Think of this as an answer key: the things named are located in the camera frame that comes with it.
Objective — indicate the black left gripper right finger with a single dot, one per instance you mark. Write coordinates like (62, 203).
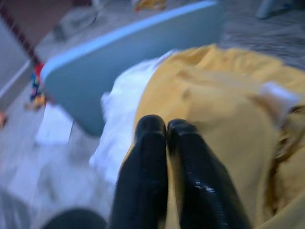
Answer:
(202, 186)

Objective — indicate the white garment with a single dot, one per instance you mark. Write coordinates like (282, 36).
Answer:
(119, 114)

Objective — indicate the yellow shirt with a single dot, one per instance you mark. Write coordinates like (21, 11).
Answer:
(214, 107)

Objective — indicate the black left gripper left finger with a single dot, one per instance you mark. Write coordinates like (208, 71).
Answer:
(140, 179)

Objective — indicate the white folding table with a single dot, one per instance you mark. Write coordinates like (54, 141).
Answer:
(119, 59)

